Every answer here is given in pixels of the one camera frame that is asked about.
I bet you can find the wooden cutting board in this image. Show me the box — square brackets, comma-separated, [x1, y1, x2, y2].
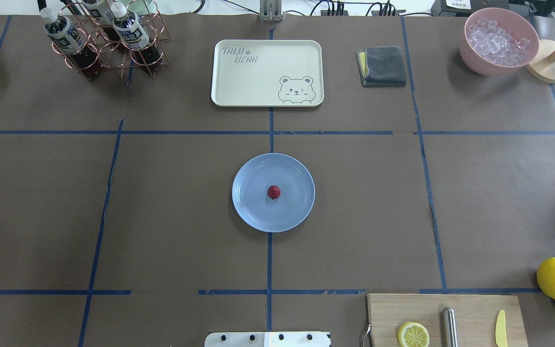
[366, 294, 529, 347]

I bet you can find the blue round plate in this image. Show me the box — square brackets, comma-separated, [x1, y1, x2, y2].
[231, 152, 316, 233]

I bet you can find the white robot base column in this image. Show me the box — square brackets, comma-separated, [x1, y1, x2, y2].
[204, 331, 332, 347]

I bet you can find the red strawberry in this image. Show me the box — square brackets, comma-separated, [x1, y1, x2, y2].
[267, 185, 281, 200]

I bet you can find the dark drink bottle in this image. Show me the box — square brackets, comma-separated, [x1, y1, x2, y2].
[110, 1, 150, 51]
[40, 7, 85, 55]
[82, 0, 114, 27]

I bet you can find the copper wire bottle rack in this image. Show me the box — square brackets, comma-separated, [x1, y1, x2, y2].
[38, 0, 171, 81]

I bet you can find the pink bowl with ice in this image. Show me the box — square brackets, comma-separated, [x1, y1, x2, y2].
[460, 7, 540, 76]

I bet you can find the half lemon slice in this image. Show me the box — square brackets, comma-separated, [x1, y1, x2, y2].
[396, 321, 430, 347]

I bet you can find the cream bear tray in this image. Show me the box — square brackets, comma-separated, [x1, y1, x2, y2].
[211, 40, 324, 107]

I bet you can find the yellow plastic knife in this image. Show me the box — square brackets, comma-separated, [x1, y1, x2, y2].
[495, 309, 507, 347]

